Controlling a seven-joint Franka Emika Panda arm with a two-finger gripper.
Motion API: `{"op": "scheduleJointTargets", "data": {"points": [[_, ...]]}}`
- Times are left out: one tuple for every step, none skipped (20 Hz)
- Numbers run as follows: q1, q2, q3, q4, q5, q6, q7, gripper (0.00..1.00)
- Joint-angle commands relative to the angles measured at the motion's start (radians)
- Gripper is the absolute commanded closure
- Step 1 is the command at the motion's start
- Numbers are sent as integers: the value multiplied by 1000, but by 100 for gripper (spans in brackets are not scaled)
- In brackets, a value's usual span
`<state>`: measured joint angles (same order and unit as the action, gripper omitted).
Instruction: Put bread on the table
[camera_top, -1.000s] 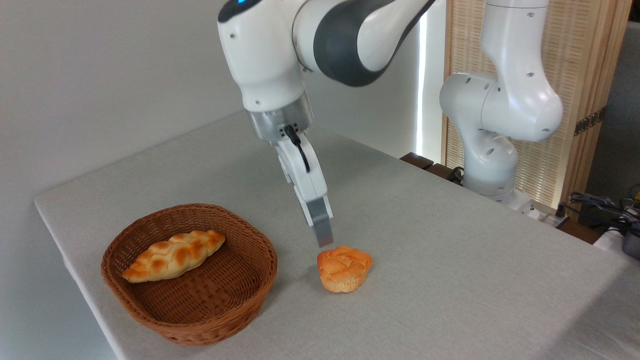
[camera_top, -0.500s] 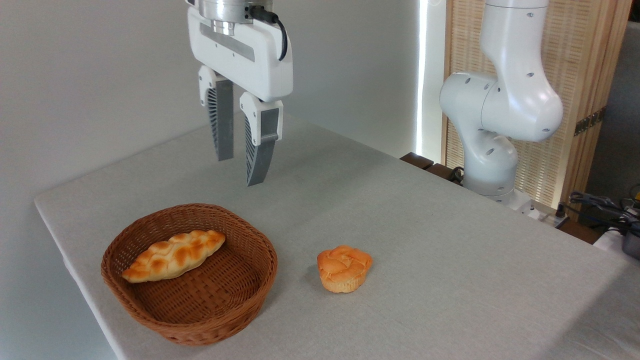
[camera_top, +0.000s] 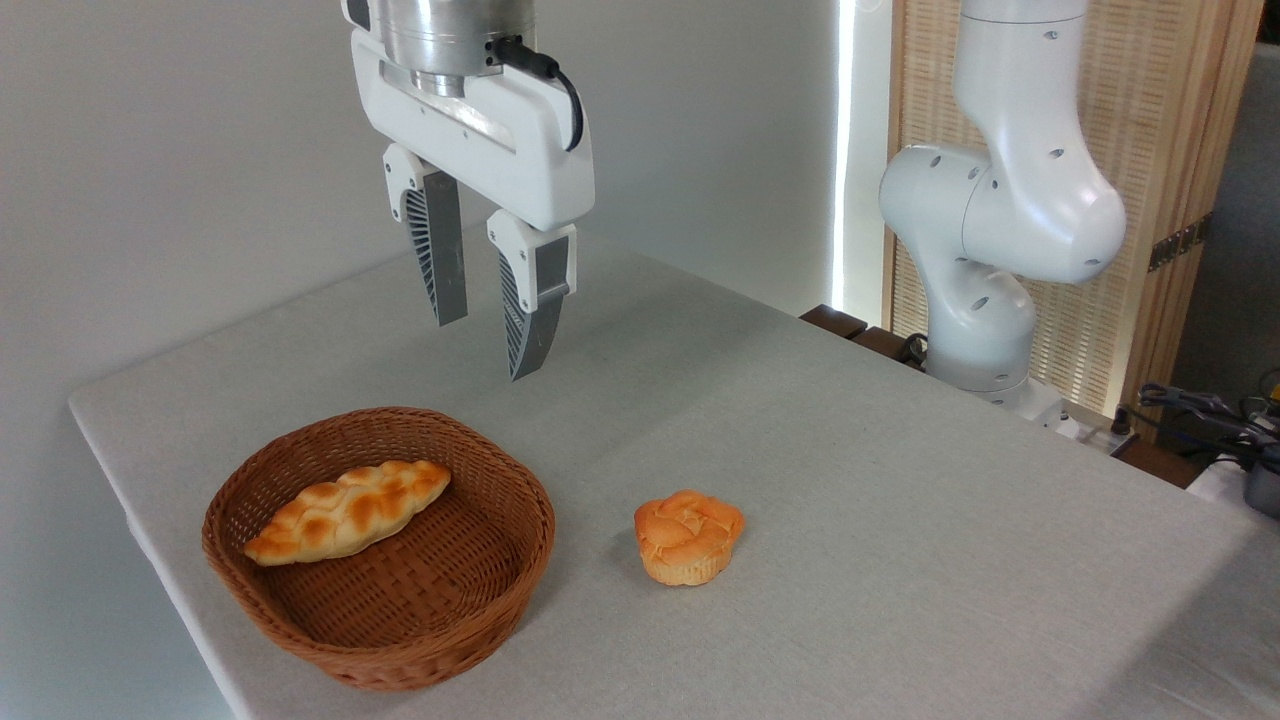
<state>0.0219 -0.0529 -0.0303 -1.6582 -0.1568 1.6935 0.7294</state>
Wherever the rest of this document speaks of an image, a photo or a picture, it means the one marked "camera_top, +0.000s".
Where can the long braided bread loaf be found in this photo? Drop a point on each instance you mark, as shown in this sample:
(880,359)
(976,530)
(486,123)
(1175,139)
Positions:
(345,512)

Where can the white power strip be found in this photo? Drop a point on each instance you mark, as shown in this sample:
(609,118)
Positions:
(1095,432)

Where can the grey metal device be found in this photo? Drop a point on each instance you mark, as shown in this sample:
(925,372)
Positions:
(1265,490)

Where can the white vertical light strip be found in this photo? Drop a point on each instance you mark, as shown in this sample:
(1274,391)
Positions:
(842,150)

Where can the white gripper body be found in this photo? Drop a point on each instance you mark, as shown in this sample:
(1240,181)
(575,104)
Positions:
(520,150)

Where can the wooden rattan folding screen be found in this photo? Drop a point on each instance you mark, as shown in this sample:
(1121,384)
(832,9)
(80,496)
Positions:
(1160,100)

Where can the grey fabric tablecloth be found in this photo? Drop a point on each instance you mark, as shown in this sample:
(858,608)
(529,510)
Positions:
(900,560)

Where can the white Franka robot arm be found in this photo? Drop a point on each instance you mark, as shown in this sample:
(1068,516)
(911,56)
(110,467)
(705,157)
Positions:
(1010,190)

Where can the dark metal screen hinge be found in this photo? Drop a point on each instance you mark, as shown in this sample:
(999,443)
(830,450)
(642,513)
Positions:
(1180,243)

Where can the round orange bread bun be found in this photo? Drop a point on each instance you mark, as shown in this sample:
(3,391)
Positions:
(688,540)

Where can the brown woven wicker basket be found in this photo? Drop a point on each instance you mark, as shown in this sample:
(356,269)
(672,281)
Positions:
(440,600)

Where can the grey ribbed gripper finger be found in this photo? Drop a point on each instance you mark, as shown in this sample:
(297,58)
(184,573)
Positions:
(535,310)
(445,250)

